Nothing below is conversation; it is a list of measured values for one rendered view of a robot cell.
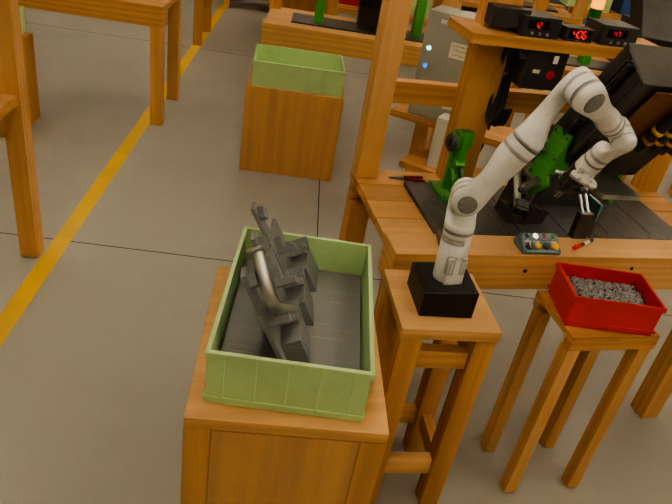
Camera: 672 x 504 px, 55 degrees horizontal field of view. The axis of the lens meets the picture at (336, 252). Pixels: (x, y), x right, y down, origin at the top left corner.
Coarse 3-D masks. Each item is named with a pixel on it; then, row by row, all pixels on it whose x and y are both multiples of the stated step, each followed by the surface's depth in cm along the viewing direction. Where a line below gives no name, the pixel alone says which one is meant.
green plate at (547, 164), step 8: (560, 128) 241; (552, 136) 244; (560, 136) 240; (568, 136) 236; (552, 144) 243; (560, 144) 239; (568, 144) 236; (544, 152) 246; (552, 152) 242; (560, 152) 238; (536, 160) 249; (544, 160) 245; (552, 160) 241; (560, 160) 241; (536, 168) 248; (544, 168) 244; (552, 168) 240; (560, 168) 243
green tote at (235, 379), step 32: (320, 256) 211; (352, 256) 210; (224, 320) 178; (224, 352) 156; (224, 384) 160; (256, 384) 160; (288, 384) 160; (320, 384) 159; (352, 384) 159; (320, 416) 165; (352, 416) 164
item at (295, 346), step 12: (240, 276) 153; (252, 276) 155; (252, 288) 156; (252, 300) 156; (264, 300) 165; (264, 312) 162; (264, 324) 160; (288, 324) 175; (300, 324) 174; (276, 336) 167; (288, 336) 171; (300, 336) 170; (276, 348) 164; (288, 348) 169; (300, 348) 170; (300, 360) 172
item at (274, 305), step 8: (256, 248) 154; (264, 248) 156; (256, 256) 155; (264, 256) 156; (256, 264) 155; (264, 264) 155; (256, 272) 155; (264, 272) 155; (264, 280) 154; (264, 288) 154; (272, 288) 155; (264, 296) 155; (272, 296) 155; (272, 304) 156; (280, 304) 159; (288, 304) 172; (272, 312) 159; (280, 312) 160; (288, 312) 168
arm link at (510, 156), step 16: (512, 144) 174; (496, 160) 177; (512, 160) 175; (528, 160) 176; (480, 176) 180; (496, 176) 178; (512, 176) 179; (464, 192) 182; (480, 192) 181; (464, 208) 184; (480, 208) 184
